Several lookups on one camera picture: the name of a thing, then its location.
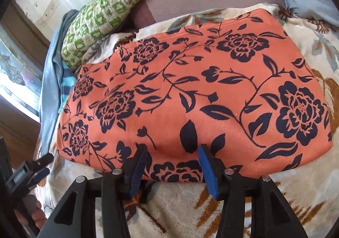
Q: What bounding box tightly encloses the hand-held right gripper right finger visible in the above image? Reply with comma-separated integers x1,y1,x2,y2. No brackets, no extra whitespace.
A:
198,145,309,238

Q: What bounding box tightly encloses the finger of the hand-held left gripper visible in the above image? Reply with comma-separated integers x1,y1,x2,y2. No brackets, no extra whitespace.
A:
26,153,55,173
26,169,51,189

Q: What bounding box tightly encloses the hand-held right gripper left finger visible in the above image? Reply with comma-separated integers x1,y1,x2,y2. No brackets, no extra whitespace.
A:
37,143,149,238

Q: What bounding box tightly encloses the orange floral shirt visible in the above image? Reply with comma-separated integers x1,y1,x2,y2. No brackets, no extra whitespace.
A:
56,8,333,183

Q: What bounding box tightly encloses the person's left hand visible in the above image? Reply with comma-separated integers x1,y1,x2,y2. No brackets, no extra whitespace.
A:
15,200,47,230

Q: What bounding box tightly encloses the leaf print bed blanket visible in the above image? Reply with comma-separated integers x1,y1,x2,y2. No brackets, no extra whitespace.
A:
34,2,339,238

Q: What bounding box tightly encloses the blue cloth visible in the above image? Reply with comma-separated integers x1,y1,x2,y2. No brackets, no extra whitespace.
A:
39,10,80,154

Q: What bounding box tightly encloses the teal striped cloth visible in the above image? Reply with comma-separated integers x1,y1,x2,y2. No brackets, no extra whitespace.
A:
59,75,78,113

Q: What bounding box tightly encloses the green checkered pillow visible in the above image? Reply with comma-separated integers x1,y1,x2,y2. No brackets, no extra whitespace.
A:
61,0,170,68

